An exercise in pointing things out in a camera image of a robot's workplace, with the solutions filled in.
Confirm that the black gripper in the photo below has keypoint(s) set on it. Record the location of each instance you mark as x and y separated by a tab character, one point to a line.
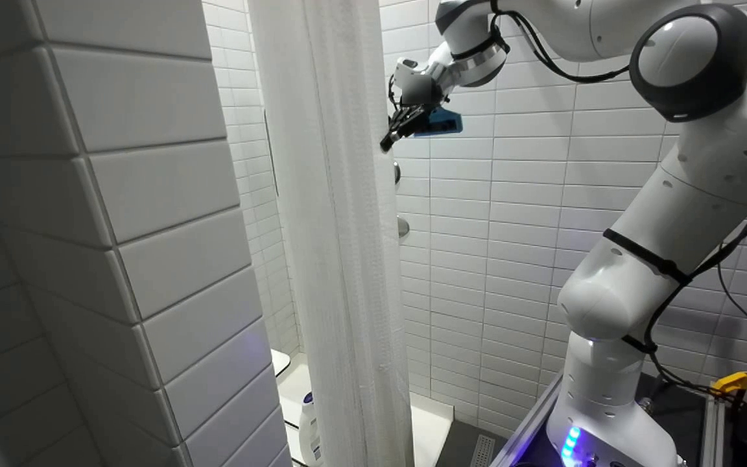
421	93

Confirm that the white shower curtain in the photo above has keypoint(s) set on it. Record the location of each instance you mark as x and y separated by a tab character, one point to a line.
329	216

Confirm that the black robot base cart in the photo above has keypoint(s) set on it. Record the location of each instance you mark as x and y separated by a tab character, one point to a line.
719	428

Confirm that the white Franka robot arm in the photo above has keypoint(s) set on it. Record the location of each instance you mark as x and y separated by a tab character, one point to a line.
692	171

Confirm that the white slatted shower seat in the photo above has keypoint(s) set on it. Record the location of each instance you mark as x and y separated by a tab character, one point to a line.
281	362

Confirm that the white bottle with blue cap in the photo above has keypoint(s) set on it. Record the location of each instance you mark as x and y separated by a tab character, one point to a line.
310	428

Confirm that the yellow clamp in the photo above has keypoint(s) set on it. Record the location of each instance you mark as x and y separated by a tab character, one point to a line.
731	382

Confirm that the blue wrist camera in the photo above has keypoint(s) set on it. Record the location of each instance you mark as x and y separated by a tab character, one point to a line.
444	119

